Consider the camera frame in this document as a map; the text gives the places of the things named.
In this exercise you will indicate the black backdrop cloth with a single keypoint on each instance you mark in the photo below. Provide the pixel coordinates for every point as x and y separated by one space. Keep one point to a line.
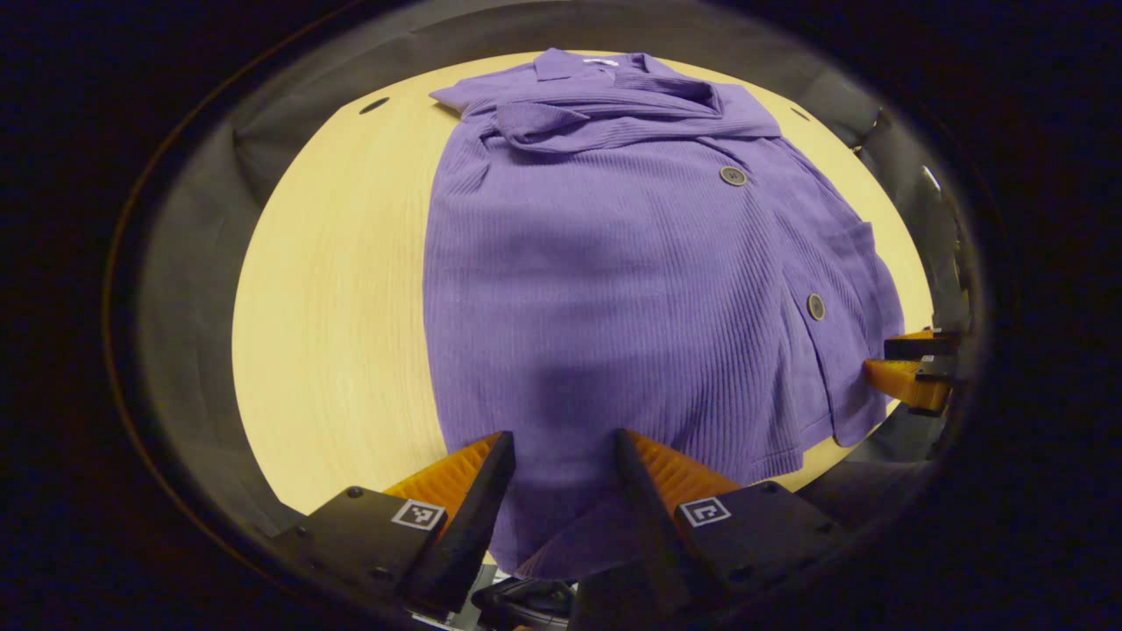
184 289

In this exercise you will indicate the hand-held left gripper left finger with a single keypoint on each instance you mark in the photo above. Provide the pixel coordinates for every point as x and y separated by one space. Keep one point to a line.
478 508

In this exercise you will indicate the purple ribbed button shirt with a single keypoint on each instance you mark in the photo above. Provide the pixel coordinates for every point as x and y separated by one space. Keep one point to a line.
614 307

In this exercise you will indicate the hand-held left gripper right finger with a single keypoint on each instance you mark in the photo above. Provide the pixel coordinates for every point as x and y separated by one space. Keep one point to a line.
649 508

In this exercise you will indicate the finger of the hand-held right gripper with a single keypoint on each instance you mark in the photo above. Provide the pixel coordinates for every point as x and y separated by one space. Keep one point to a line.
912 384
920 346

